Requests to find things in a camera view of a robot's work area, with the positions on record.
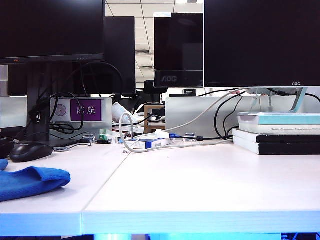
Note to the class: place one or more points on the blue microfiber rag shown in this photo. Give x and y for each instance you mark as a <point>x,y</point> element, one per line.
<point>27,181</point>

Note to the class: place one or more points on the small wooden shelf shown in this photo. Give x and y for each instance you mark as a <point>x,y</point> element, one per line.
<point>146,117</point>

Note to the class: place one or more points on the wide frosted desk partition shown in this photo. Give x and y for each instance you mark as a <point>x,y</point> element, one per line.
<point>184,112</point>

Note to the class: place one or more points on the blue and white box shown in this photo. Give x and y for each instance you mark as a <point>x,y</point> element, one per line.
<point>149,144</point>

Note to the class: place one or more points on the flat printed booklet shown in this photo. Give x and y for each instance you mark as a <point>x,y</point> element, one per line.
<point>134,128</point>

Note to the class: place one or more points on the black office chair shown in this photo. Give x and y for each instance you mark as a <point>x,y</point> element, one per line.
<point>151,87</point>

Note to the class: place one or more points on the black slanted stand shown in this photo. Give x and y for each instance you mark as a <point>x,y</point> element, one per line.
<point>129,102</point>

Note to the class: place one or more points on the green and white box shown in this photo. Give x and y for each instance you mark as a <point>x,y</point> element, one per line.
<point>104,137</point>

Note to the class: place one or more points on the small black stick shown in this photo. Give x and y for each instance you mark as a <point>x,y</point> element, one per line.
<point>103,142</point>

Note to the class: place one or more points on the small clear container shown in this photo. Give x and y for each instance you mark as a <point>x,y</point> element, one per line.
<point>88,138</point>

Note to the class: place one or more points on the purple name sign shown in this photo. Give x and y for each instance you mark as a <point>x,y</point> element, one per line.
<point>85,110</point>

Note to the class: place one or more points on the glossy black AOC monitor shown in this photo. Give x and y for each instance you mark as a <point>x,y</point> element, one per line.
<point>178,42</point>

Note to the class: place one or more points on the matte black monitor shell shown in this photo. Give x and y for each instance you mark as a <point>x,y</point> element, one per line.
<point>119,50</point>

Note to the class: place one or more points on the black spine book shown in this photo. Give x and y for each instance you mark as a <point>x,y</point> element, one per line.
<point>287,148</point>
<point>244,135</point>

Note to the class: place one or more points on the white book with text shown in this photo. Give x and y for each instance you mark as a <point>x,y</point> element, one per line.
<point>261,129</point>

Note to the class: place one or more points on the small silver flat object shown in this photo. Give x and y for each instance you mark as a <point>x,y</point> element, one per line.
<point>60,149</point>

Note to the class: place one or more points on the right black AOC monitor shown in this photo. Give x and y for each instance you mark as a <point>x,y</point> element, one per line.
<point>262,42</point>

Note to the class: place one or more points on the black monitor stand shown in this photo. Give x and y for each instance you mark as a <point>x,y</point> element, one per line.
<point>36,82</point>

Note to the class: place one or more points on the black computer mouse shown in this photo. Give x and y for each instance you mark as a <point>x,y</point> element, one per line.
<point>29,151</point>

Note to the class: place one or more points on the white teal monitor stand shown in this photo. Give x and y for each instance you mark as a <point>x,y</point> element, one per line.
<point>300,100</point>

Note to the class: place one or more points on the large black monitor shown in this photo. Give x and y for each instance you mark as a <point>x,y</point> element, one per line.
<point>50,27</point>

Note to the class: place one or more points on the black low device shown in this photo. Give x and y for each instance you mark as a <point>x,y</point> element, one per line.
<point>4,147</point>

